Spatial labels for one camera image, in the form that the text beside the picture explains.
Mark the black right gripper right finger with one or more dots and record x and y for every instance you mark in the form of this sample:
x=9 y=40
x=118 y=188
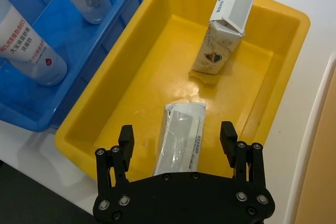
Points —
x=229 y=142

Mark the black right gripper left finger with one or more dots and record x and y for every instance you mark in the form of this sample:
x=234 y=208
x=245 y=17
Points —
x=126 y=145

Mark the silver and white creased box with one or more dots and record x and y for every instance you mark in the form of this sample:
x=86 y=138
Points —
x=178 y=140

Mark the yellow plastic bin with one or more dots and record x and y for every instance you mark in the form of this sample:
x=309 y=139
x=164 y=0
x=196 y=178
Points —
x=136 y=82

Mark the white carton with flower drawing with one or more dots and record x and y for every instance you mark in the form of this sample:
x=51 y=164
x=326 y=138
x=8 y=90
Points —
x=215 y=51

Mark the blue plastic bin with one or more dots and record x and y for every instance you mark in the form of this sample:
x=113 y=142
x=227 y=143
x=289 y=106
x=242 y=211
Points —
x=78 y=58

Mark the white tube with red print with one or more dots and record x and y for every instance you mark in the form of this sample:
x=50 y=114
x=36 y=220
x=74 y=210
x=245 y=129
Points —
x=29 y=48

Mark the white box with silver panel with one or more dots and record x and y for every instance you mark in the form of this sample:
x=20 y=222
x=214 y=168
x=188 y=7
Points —
x=237 y=1

